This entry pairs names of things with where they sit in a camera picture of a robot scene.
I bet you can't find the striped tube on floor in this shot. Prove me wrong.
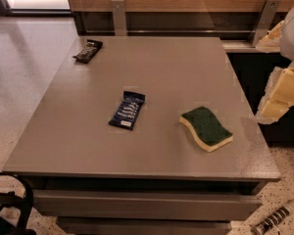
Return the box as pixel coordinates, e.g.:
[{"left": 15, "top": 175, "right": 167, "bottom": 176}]
[{"left": 252, "top": 199, "right": 294, "bottom": 235}]

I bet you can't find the left metal wall bracket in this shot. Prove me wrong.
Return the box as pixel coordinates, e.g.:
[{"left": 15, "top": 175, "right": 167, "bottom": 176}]
[{"left": 111, "top": 0, "right": 127, "bottom": 36}]

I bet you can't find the right metal wall bracket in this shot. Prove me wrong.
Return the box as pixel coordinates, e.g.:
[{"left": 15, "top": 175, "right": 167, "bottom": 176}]
[{"left": 250, "top": 0, "right": 281, "bottom": 47}]

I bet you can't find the black chair frame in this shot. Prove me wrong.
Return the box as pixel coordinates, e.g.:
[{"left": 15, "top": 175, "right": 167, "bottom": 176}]
[{"left": 0, "top": 175, "right": 37, "bottom": 235}]

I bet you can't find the metal wall bracket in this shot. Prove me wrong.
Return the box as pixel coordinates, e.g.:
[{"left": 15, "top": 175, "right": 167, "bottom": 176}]
[
  {"left": 111, "top": 0, "right": 127, "bottom": 36},
  {"left": 250, "top": 0, "right": 281, "bottom": 47}
]

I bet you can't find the grey table with drawers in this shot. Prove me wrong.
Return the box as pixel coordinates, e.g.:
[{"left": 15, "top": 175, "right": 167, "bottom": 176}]
[{"left": 4, "top": 37, "right": 280, "bottom": 235}]

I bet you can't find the blue snack bar wrapper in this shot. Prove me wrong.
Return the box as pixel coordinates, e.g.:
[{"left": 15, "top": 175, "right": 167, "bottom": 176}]
[{"left": 109, "top": 91, "right": 145, "bottom": 130}]

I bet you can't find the black chocolate rxbar wrapper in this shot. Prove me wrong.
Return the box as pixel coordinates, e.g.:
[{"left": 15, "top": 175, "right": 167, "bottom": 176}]
[{"left": 73, "top": 39, "right": 103, "bottom": 64}]

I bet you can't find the green and yellow sponge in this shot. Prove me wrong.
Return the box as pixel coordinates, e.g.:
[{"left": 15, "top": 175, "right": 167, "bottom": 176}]
[{"left": 179, "top": 107, "right": 233, "bottom": 153}]

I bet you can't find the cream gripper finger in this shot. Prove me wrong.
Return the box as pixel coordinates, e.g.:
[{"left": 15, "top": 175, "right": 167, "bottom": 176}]
[
  {"left": 256, "top": 21, "right": 283, "bottom": 48},
  {"left": 256, "top": 62, "right": 294, "bottom": 124}
]

